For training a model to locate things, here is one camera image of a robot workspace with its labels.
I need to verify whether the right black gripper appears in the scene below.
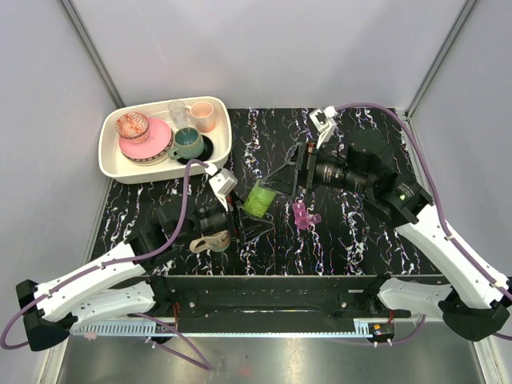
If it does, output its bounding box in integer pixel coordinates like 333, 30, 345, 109
258, 139, 372, 197

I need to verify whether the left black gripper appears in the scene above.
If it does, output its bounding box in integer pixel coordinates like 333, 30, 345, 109
177, 190, 275, 245

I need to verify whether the green pill bottle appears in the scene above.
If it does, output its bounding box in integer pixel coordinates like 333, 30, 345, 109
243, 180, 277, 218

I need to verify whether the pink weekly pill organizer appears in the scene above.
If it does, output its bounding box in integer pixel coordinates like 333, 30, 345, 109
292, 202, 322, 230

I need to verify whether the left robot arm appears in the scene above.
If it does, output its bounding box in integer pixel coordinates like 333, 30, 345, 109
16, 196, 274, 351

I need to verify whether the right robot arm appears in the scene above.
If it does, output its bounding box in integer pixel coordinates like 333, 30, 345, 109
260, 130, 511, 342

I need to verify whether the cream ceramic mug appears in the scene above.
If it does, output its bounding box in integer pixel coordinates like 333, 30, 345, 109
190, 230, 231, 254

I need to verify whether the black saucer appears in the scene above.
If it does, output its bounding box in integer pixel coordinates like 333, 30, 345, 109
176, 135, 214, 164

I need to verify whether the teal ceramic mug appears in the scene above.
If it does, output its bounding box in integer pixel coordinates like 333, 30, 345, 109
168, 127, 205, 160

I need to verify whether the pink ceramic mug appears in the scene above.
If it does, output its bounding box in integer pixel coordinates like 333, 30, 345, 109
186, 102, 216, 133

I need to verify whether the clear drinking glass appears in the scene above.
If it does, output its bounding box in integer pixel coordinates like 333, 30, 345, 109
167, 100, 191, 130

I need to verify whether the patterned plate under pink plate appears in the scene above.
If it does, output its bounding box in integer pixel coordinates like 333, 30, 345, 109
122, 138, 173, 165

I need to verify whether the white plastic dish tub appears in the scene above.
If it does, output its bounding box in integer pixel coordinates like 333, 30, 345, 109
98, 96, 233, 184

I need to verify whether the red patterned bowl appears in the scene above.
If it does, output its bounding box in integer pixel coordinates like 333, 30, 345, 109
114, 112, 150, 142

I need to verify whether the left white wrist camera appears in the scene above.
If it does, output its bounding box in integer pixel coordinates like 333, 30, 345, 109
206, 163, 238, 200

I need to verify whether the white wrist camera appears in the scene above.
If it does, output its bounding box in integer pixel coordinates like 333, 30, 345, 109
309, 106, 338, 150
206, 163, 238, 200

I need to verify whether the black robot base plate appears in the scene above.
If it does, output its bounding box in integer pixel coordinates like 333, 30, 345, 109
147, 276, 410, 337

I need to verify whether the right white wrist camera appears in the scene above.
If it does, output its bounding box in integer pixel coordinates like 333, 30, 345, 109
309, 106, 338, 150

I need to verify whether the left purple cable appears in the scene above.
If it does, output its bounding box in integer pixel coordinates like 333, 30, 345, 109
0, 158, 219, 371

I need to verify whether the purple cable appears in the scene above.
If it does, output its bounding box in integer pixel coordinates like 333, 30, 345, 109
331, 102, 512, 346
0, 158, 219, 371

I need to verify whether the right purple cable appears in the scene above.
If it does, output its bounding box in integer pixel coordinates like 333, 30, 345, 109
331, 102, 512, 346

